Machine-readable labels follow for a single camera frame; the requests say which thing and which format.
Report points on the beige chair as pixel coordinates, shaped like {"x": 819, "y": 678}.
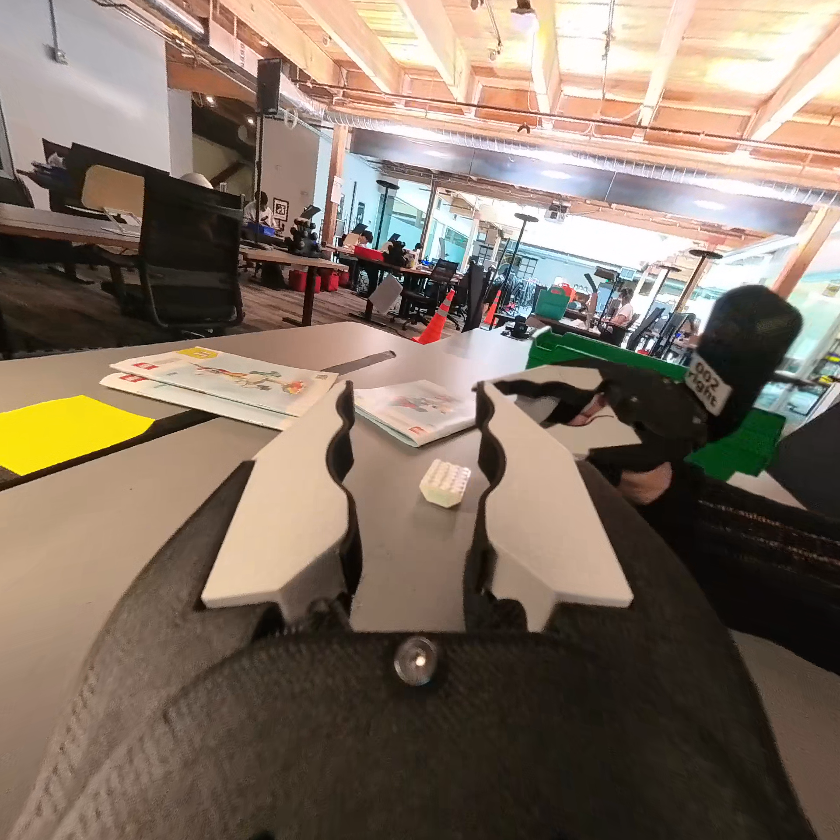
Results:
{"x": 115, "y": 190}

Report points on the small orange traffic cone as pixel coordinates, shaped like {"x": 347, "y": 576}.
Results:
{"x": 493, "y": 310}

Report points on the red container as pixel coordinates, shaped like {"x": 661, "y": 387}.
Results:
{"x": 369, "y": 253}

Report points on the wooden desk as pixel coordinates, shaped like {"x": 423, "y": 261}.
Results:
{"x": 39, "y": 223}

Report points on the large orange traffic cone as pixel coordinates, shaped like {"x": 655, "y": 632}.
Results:
{"x": 438, "y": 321}

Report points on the ceiling projector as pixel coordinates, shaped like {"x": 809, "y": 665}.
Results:
{"x": 557, "y": 211}

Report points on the small green bin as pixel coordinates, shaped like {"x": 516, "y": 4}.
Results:
{"x": 552, "y": 303}

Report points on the black strip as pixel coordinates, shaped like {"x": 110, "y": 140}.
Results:
{"x": 364, "y": 362}

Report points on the instruction booklet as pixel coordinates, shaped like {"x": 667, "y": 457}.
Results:
{"x": 229, "y": 380}
{"x": 170, "y": 400}
{"x": 413, "y": 410}

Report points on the black floor lamp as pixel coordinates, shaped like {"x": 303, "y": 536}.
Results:
{"x": 703, "y": 254}
{"x": 386, "y": 185}
{"x": 526, "y": 218}

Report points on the black mesh office chair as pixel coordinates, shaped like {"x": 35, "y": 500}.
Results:
{"x": 436, "y": 282}

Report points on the red storage bin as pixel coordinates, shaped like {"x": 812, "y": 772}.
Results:
{"x": 304, "y": 281}

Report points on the yellow paper sheet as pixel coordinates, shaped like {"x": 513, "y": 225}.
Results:
{"x": 59, "y": 430}

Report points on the person's right forearm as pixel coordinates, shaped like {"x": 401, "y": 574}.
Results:
{"x": 754, "y": 558}

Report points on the brown table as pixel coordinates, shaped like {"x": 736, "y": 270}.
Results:
{"x": 295, "y": 257}

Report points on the black loudspeaker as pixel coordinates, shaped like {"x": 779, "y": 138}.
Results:
{"x": 269, "y": 85}

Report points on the black panel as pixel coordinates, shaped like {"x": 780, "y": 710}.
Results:
{"x": 111, "y": 156}

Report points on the dark object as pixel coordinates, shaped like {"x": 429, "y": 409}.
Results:
{"x": 814, "y": 446}

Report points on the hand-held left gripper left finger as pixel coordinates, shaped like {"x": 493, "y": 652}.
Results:
{"x": 275, "y": 518}

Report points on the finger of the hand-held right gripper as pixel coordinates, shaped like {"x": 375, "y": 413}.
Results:
{"x": 551, "y": 377}
{"x": 538, "y": 410}

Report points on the black monitor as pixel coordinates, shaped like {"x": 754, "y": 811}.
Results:
{"x": 474, "y": 295}

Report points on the black speaker stand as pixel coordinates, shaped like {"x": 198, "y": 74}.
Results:
{"x": 258, "y": 170}

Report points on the black desktop device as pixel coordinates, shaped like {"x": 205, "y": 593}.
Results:
{"x": 305, "y": 239}

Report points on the white board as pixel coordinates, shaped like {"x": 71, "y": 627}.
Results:
{"x": 386, "y": 294}

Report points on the person's right hand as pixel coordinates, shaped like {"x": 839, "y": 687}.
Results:
{"x": 649, "y": 482}

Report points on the white studded brick plate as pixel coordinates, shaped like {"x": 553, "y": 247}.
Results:
{"x": 446, "y": 482}

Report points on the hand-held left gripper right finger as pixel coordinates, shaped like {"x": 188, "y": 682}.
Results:
{"x": 558, "y": 538}

